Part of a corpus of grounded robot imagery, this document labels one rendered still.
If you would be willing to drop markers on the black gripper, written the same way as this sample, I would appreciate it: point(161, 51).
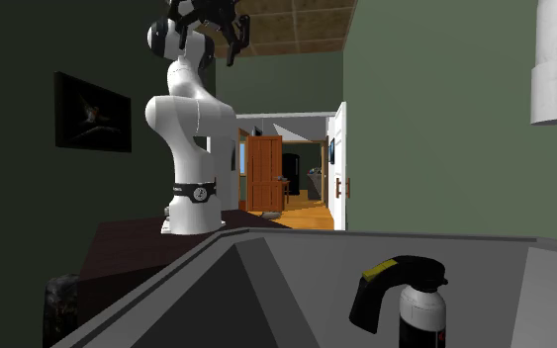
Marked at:
point(213, 10)

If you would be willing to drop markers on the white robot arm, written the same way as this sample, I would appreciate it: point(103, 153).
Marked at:
point(192, 159)

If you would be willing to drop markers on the brown wooden door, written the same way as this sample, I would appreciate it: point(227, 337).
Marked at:
point(263, 173)

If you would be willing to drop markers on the black refrigerator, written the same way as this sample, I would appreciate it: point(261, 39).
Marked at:
point(290, 173)

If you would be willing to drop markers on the white door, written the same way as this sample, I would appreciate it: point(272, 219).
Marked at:
point(339, 159)

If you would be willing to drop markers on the dark brown robot stand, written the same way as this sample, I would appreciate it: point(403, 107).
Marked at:
point(128, 250)

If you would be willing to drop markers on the grey sink basin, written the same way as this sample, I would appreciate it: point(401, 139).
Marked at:
point(307, 289)

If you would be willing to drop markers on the dark bin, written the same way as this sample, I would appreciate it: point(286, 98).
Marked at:
point(60, 311)

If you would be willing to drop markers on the black spray bottle white label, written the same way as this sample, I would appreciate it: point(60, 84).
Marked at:
point(420, 308)

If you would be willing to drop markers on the dark framed wall picture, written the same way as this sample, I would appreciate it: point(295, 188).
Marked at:
point(92, 113)

